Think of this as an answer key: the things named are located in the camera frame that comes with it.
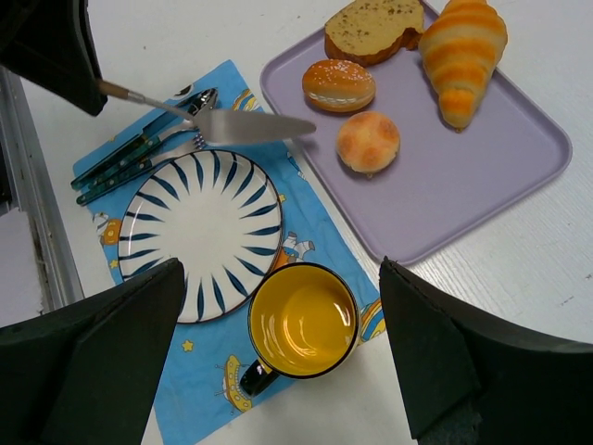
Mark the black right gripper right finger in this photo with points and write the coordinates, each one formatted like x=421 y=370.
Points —
x=467 y=376

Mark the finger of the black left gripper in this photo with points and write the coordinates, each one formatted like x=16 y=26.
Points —
x=50 y=43

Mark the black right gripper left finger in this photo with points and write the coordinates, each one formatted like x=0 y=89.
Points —
x=88 y=373

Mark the round golden bread roll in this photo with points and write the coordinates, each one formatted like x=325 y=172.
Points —
x=368 y=142

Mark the yellow enamel mug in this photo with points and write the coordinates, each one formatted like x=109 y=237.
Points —
x=303 y=322

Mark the white blue striped plate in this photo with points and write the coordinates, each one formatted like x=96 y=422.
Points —
x=220 y=215

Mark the lavender plastic tray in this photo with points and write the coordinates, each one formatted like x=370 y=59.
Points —
x=442 y=184

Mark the sesame cream bun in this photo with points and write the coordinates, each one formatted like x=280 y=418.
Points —
x=338 y=85

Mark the brown toast slice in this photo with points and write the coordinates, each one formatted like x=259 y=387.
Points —
x=371 y=32

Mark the orange striped croissant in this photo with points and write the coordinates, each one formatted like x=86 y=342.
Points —
x=460 y=51

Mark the aluminium table frame rail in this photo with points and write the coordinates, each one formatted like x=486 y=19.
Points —
x=31 y=185

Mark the silver spoon teal handle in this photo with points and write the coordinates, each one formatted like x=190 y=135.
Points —
x=153 y=135

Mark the silver fork teal handle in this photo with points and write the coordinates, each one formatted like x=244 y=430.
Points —
x=137 y=168

